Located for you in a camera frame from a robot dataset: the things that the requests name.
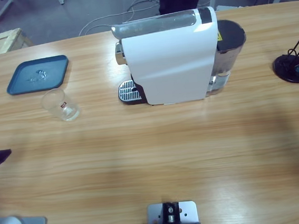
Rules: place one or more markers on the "clear drinking glass red logo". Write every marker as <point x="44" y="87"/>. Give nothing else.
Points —
<point x="58" y="104"/>

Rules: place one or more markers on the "white capsule coffee machine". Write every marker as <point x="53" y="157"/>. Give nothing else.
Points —
<point x="171" y="62"/>

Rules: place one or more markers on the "blue plastic tray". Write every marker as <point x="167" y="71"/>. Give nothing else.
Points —
<point x="53" y="71"/>

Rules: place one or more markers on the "wooden crate with red sticker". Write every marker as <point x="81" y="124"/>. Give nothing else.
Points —
<point x="7" y="41"/>

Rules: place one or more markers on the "clear water tank black lid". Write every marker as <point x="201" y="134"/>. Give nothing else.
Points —
<point x="230" y="34"/>

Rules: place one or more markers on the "black capsule holder with rods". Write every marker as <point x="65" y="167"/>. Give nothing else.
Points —
<point x="284" y="71"/>

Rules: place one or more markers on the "centre metal mount plate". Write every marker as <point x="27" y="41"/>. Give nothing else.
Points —
<point x="172" y="215"/>

